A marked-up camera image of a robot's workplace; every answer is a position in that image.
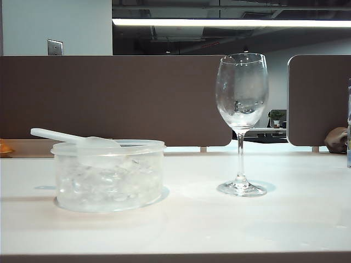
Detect brown partition panel white edge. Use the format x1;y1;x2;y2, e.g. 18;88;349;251
287;54;351;147

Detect white background desk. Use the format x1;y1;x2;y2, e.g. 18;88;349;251
246;127;287;138

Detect translucent white plastic ice scoop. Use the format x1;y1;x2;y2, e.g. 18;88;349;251
30;128;123;176

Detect wide brown desk partition panel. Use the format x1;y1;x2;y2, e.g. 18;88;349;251
0;55;233;147

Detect grey metal wall switch plate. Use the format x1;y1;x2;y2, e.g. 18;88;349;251
47;39;64;56

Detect small green potted plant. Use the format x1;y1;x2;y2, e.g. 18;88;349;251
268;109;286;129

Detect heap of clear ice cubes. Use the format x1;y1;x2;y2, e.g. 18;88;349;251
57;158;162;209

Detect round clear plastic container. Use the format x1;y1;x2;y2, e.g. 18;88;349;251
50;139;167;214

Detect long white ceiling light strip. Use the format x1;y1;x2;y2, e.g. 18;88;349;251
111;18;351;28

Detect orange object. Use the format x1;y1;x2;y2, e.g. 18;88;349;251
0;139;14;154

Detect clear stemmed wine glass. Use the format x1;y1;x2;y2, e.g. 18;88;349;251
215;53;269;197

